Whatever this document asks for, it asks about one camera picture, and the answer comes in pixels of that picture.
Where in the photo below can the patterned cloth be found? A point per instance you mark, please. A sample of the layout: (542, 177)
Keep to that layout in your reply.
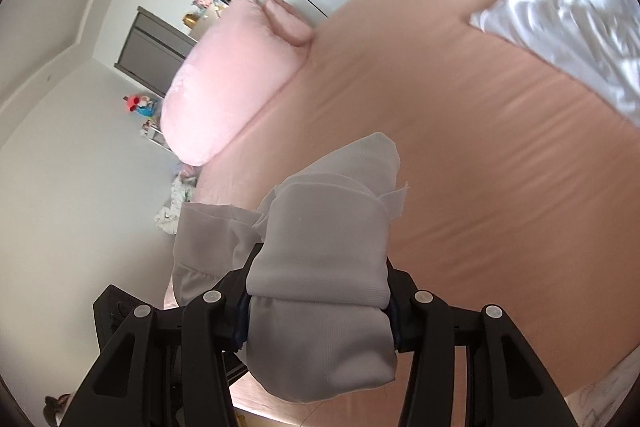
(172, 207)

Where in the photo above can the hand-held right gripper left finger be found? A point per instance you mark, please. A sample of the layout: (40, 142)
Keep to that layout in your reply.
(241, 322)

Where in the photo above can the pink figurine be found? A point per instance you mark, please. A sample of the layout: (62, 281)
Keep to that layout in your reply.
(202, 0)

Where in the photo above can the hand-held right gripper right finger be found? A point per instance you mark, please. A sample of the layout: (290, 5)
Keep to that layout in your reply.
(396, 332)

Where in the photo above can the light blue shirt navy trim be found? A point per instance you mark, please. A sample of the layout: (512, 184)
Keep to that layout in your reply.
(575, 32)

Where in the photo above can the white shirt with navy collar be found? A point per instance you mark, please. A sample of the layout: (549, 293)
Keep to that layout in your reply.
(320, 267)

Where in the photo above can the red and blue toy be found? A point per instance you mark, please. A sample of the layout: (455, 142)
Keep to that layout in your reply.
(140, 104)

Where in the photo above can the gold jar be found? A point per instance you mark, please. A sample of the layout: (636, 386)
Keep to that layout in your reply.
(190, 21)

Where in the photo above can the pink bed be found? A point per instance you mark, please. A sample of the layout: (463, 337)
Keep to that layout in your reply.
(475, 182)

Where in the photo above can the pink pillow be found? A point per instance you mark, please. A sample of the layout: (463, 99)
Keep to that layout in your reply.
(225, 82)

